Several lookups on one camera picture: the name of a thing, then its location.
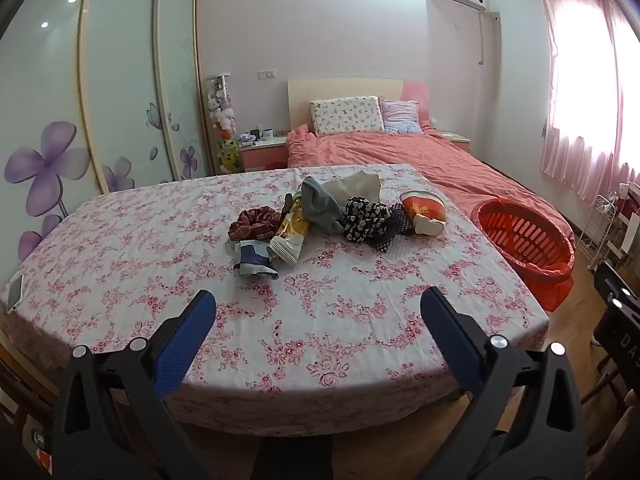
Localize red plaid cloth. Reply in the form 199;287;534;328
229;206;284;241

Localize floral pillow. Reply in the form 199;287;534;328
310;96;385;136

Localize yellow snack packet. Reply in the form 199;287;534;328
267;195;311;264

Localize white wire rack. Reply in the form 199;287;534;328
580;192;621;272

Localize beige nightstand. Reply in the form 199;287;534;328
440;130;472;154

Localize grey cloth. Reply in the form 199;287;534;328
301;176;346;235

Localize dark dotted mesh cloth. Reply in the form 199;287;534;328
367;205;416;255

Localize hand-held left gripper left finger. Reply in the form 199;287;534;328
52;289;221;480

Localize white smartphone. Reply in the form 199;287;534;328
7;275;25;314

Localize striped pink pillow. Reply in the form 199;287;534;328
380;98;424;135

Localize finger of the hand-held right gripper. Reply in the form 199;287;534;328
592;260;640;313

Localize red plastic laundry basket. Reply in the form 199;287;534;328
472;199;576;312

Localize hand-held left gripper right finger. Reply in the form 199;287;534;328
415;286;586;480

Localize beige pink headboard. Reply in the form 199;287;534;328
287;77;431;133

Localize beige paper bag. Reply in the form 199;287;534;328
322;171;382;206

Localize yellow green plush toy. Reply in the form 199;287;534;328
218;135;244;174

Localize white air conditioner pipe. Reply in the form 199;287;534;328
477;10;501;66

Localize pink curtain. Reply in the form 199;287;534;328
530;0;640;202

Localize floral pink tablecloth table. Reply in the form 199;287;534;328
0;164;551;437

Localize blue white sock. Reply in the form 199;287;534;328
234;240;280;280

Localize black white floral cloth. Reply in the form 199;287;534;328
341;196;392;244

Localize floral sliding-door wardrobe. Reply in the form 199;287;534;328
0;0;211;273

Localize clear plush toy tube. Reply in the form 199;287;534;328
205;74;239;176

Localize bed with pink duvet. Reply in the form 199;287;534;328
286;122;576;261

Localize pink white nightstand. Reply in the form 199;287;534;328
239;137;290;171

